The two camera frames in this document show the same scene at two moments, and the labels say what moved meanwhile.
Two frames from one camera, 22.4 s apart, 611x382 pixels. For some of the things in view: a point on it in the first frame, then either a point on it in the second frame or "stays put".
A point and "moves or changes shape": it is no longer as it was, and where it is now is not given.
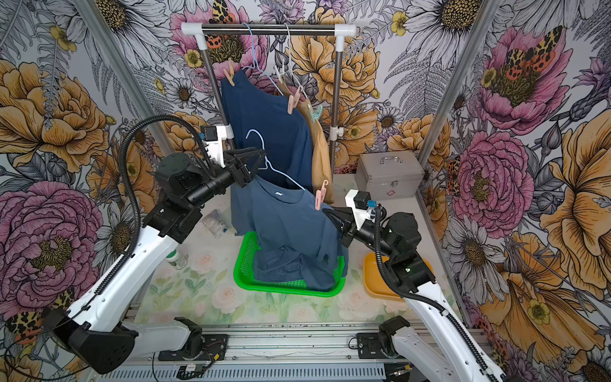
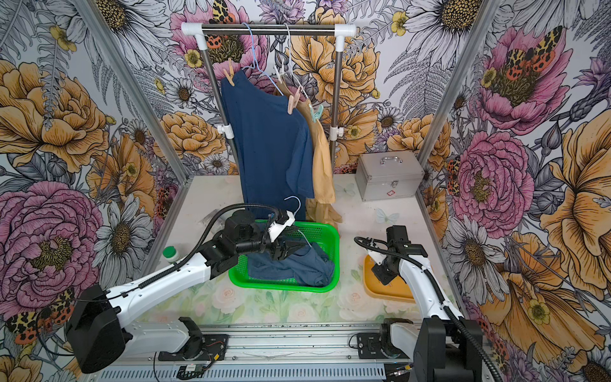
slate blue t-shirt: x=297 y=243 moves or changes shape
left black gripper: x=242 y=172 → x=283 y=252
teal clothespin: x=315 y=116 stays put
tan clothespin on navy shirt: x=230 y=76 stays put
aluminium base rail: x=297 y=352 stays put
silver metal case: x=390 y=174 stays put
